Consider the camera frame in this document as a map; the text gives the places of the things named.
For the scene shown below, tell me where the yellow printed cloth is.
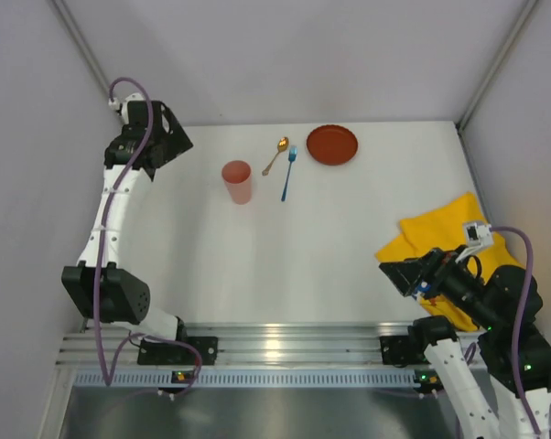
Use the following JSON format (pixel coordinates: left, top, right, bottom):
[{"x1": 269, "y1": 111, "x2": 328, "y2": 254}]
[{"x1": 374, "y1": 191, "x2": 520, "y2": 333}]

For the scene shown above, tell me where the pink plastic cup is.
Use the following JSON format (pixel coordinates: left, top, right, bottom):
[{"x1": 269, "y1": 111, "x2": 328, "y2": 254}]
[{"x1": 221, "y1": 160, "x2": 252, "y2": 205}]

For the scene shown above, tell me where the blue plastic fork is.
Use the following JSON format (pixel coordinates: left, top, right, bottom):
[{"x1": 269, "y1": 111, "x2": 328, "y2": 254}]
[{"x1": 281, "y1": 146, "x2": 297, "y2": 202}]

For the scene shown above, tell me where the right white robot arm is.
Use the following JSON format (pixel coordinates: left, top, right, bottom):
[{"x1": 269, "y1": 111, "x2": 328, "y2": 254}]
[{"x1": 379, "y1": 221, "x2": 551, "y2": 438}]

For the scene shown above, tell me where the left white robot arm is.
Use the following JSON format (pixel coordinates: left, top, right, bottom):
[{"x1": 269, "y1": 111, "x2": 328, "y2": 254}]
[{"x1": 61, "y1": 92, "x2": 192, "y2": 342}]

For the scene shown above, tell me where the gold metal spoon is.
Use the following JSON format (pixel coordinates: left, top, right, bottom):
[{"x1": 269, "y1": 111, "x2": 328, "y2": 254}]
[{"x1": 262, "y1": 136, "x2": 289, "y2": 177}]

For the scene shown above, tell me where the red round plate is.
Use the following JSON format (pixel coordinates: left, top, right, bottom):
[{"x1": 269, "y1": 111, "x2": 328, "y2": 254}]
[{"x1": 307, "y1": 124, "x2": 359, "y2": 166}]

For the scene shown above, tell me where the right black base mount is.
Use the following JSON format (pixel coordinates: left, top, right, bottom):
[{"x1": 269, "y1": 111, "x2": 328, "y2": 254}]
[{"x1": 379, "y1": 335, "x2": 428, "y2": 368}]

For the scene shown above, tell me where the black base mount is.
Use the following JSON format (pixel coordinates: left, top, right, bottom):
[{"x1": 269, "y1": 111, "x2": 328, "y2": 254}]
[
  {"x1": 379, "y1": 335, "x2": 428, "y2": 368},
  {"x1": 137, "y1": 337, "x2": 218, "y2": 366}
]

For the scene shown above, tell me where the aluminium mounting rail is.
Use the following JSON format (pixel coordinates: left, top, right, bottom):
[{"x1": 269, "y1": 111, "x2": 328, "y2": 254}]
[{"x1": 55, "y1": 322, "x2": 492, "y2": 367}]

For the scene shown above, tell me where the left aluminium corner post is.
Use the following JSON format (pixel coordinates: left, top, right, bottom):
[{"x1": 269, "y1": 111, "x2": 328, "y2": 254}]
[{"x1": 47, "y1": 0, "x2": 110, "y2": 102}]

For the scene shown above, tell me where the aluminium corner post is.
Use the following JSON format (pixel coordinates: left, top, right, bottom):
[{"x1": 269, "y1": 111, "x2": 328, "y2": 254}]
[
  {"x1": 47, "y1": 0, "x2": 110, "y2": 102},
  {"x1": 455, "y1": 0, "x2": 541, "y2": 135}
]

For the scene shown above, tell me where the right aluminium corner post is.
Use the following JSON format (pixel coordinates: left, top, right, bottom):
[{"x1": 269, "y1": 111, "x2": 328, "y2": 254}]
[{"x1": 455, "y1": 0, "x2": 541, "y2": 135}]

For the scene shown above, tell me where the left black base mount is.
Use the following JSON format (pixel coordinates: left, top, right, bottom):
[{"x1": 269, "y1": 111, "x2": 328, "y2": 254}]
[{"x1": 137, "y1": 337, "x2": 218, "y2": 366}]

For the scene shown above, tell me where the perforated grey cable duct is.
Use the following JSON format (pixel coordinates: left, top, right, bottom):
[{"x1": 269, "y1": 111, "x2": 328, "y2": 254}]
[{"x1": 73, "y1": 369, "x2": 441, "y2": 389}]

